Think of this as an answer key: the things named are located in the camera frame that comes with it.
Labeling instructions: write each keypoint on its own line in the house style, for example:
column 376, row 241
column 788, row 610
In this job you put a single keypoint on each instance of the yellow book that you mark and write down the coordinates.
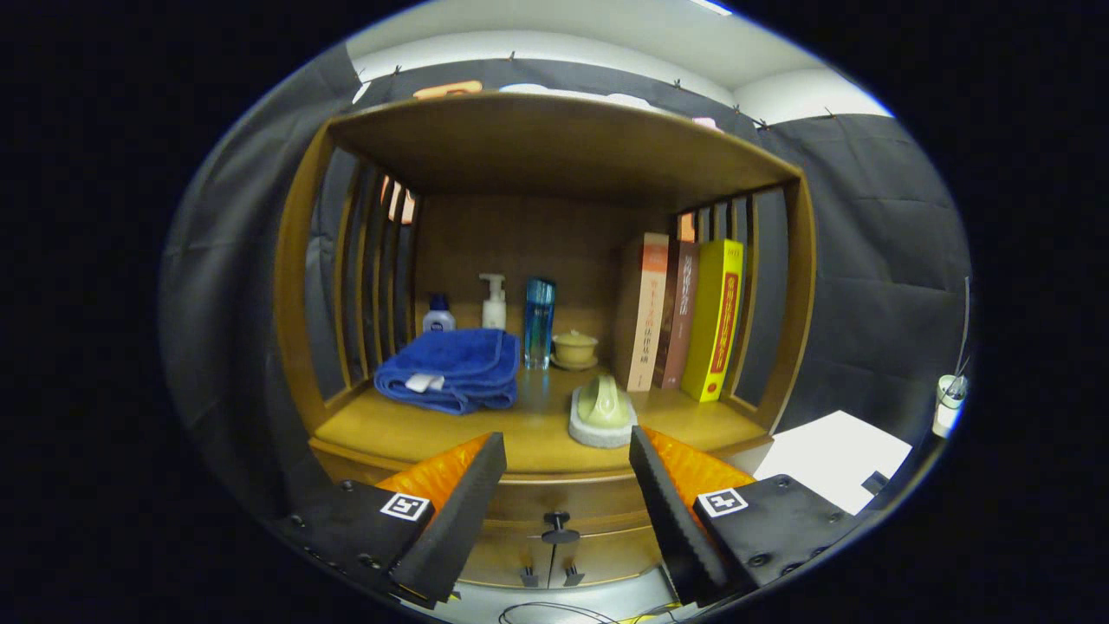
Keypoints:
column 715, row 321

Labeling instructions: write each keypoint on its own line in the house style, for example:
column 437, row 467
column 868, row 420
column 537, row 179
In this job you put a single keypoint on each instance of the blue glass bottle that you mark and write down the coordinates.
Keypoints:
column 538, row 325

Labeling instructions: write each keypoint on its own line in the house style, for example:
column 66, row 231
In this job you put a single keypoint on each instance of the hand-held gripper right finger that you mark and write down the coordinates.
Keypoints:
column 671, row 520

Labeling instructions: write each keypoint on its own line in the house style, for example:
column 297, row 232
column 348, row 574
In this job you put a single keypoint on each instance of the wooden cabinet door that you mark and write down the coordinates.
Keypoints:
column 502, row 563
column 615, row 555

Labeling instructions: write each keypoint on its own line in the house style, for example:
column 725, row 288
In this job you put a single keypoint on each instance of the white bowl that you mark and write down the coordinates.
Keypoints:
column 951, row 392

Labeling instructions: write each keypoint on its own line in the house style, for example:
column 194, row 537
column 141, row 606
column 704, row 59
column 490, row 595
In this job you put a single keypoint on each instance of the wooden drawer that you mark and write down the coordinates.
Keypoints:
column 572, row 498

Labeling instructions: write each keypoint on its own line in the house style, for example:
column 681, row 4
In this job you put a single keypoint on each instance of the green scrub brush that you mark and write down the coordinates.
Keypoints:
column 602, row 403

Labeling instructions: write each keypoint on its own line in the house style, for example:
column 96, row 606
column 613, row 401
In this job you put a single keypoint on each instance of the brown book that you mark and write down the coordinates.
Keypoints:
column 680, row 312

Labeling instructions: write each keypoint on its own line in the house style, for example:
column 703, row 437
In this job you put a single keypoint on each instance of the white pump bottle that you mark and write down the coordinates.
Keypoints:
column 494, row 308

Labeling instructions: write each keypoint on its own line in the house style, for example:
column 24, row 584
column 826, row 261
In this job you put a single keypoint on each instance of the orange and white book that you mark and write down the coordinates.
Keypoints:
column 645, row 312

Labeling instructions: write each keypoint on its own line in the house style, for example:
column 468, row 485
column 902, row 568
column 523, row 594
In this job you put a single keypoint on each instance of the blue towel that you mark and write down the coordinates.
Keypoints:
column 459, row 364

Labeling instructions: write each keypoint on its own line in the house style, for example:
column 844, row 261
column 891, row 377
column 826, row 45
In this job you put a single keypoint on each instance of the wooden countertop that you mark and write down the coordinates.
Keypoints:
column 537, row 433

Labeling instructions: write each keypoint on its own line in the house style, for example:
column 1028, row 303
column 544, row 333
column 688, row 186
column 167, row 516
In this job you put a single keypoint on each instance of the wooden cabinet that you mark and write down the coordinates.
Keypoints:
column 520, row 243

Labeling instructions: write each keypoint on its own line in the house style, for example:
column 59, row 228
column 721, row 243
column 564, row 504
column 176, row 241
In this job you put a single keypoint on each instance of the yellow lidded teacup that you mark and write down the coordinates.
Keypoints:
column 574, row 349

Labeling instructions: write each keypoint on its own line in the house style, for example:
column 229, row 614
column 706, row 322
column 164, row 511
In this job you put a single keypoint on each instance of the small white blue-capped bottle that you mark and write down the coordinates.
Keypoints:
column 438, row 319

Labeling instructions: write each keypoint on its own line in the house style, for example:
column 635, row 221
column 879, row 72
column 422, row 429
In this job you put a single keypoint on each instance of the black backdrop cloth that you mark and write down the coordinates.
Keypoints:
column 866, row 260

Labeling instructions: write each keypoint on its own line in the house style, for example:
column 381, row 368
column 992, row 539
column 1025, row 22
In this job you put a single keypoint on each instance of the white desk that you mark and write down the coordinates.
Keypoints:
column 944, row 422

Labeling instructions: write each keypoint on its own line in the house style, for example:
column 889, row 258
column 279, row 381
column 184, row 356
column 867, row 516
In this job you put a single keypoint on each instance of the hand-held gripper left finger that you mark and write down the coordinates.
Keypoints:
column 459, row 529

